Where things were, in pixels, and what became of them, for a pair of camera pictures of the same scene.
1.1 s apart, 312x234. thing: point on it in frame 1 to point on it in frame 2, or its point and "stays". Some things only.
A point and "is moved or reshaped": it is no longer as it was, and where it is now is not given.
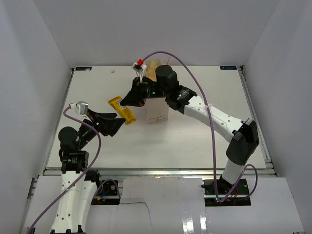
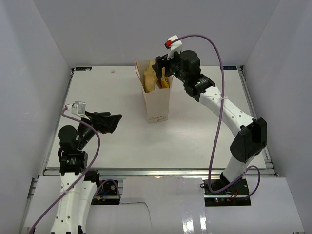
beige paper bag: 157,109 stays
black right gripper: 136,97 to 162,62
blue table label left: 83,68 stays
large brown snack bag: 150,71 stays
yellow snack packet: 125,112 is moved or reshaped
